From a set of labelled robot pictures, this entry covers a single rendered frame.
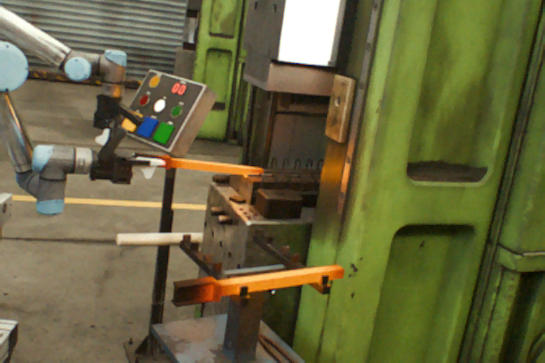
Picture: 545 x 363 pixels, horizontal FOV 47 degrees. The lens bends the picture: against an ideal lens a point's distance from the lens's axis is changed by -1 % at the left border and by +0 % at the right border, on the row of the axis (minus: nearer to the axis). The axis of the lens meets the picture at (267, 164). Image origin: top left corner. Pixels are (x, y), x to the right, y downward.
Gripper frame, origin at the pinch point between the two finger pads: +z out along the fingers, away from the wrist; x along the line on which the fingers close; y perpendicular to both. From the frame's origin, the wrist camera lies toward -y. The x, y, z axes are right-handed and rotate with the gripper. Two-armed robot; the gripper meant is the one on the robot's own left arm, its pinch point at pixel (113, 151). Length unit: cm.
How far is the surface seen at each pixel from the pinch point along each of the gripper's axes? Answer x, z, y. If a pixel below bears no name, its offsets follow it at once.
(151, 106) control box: -21.0, -14.2, -8.2
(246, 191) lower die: 30, -1, -49
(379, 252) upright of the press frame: 63, 1, -85
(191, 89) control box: -14.3, -23.8, -23.6
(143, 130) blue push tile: -14.4, -6.1, -7.1
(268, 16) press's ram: 28, -54, -48
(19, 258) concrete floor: -100, 93, 68
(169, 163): 38.3, -9.0, -24.7
